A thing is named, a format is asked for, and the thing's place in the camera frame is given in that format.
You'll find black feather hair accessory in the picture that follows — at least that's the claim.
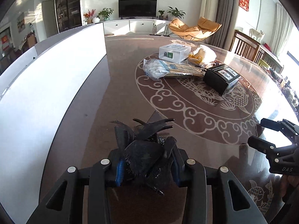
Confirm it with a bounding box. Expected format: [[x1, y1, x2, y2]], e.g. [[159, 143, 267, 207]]
[[111, 118, 176, 196]]

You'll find cotton swab packet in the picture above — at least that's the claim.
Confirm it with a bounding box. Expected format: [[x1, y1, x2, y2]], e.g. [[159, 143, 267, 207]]
[[142, 59, 205, 81]]

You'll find right hand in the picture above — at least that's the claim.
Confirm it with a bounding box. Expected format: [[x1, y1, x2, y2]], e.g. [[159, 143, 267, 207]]
[[280, 175, 298, 203]]

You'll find black gift box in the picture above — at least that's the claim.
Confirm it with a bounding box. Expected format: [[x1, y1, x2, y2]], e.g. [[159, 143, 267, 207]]
[[203, 64, 241, 96]]

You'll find wooden chair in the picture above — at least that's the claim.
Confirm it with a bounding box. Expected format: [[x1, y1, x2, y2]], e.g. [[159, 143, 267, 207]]
[[230, 30, 264, 64]]

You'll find white cat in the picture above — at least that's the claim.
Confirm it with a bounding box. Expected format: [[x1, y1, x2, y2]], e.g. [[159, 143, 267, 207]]
[[249, 28, 265, 43]]

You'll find cream yellow rolled cloth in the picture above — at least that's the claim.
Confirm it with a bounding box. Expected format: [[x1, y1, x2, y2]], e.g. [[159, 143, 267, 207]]
[[187, 45, 216, 64]]

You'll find large white cardboard box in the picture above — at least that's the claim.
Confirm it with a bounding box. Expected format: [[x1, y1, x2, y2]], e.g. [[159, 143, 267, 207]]
[[1, 23, 106, 223]]

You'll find orange lounge chair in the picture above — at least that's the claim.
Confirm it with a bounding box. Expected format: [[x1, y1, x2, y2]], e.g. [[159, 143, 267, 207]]
[[168, 17, 222, 41]]

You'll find clear plastic storage box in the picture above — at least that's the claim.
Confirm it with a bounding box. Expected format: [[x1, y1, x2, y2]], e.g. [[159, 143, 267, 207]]
[[159, 43, 191, 63]]

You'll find grey curtain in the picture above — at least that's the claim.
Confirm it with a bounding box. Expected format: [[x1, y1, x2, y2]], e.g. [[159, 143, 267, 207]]
[[211, 0, 239, 51]]

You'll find covered standing air conditioner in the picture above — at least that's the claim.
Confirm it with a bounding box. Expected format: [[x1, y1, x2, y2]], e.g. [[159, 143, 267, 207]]
[[200, 0, 219, 22]]

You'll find potted plant right of tv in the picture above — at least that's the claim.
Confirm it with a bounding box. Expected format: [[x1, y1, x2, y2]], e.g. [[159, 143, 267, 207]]
[[167, 6, 186, 19]]

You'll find small potted plant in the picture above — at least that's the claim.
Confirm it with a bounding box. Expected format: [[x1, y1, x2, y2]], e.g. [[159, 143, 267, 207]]
[[158, 10, 165, 20]]

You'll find white tv cabinet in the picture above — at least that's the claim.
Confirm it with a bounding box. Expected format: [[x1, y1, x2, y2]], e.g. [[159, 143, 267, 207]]
[[103, 19, 170, 36]]

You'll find red flower vase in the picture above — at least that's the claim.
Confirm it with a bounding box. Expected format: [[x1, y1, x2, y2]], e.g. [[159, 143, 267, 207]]
[[84, 9, 96, 24]]

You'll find green potted plant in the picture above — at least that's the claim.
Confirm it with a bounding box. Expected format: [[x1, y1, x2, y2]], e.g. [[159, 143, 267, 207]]
[[97, 8, 114, 21]]

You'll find black television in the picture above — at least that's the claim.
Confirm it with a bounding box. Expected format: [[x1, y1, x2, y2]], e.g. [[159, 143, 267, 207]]
[[118, 0, 157, 18]]

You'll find dark glass display cabinet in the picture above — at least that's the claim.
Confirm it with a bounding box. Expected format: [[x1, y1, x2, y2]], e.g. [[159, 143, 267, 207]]
[[55, 0, 82, 32]]

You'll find red wall hanging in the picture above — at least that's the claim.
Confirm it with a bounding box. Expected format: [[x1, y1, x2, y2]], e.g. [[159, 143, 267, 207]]
[[239, 0, 249, 12]]

